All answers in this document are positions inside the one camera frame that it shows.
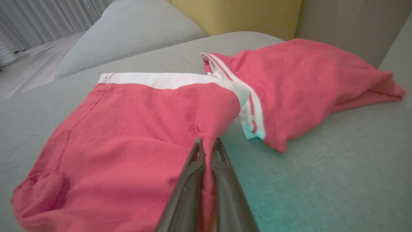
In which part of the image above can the grey pleated curtain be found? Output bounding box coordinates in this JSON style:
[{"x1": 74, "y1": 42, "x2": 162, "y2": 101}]
[{"x1": 0, "y1": 0, "x2": 113, "y2": 53}]

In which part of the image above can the red jersey with white trim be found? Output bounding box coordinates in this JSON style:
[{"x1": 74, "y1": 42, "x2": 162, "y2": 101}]
[{"x1": 11, "y1": 72, "x2": 250, "y2": 232}]

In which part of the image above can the grey sofa cushion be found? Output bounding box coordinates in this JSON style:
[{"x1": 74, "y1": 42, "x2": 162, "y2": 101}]
[
  {"x1": 378, "y1": 13, "x2": 412, "y2": 110},
  {"x1": 54, "y1": 0, "x2": 208, "y2": 80}
]

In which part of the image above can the taupe sofa backrest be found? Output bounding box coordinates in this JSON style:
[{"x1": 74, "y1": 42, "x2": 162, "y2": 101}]
[{"x1": 295, "y1": 0, "x2": 412, "y2": 69}]

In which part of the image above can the grey fabric sofa seat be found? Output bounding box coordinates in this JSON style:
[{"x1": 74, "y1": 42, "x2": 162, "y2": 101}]
[{"x1": 0, "y1": 31, "x2": 412, "y2": 232}]

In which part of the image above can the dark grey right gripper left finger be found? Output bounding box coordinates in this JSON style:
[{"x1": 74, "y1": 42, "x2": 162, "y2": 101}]
[{"x1": 155, "y1": 138, "x2": 206, "y2": 232}]

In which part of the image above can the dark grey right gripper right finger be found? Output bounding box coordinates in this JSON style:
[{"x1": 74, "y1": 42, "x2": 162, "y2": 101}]
[{"x1": 211, "y1": 138, "x2": 260, "y2": 232}]

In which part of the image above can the yellow upholstered cushion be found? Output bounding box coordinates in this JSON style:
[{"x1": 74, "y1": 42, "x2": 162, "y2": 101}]
[{"x1": 170, "y1": 0, "x2": 304, "y2": 41}]

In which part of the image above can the grey sofa back cushion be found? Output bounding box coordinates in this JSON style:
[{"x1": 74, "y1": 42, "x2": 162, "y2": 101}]
[{"x1": 378, "y1": 13, "x2": 412, "y2": 110}]

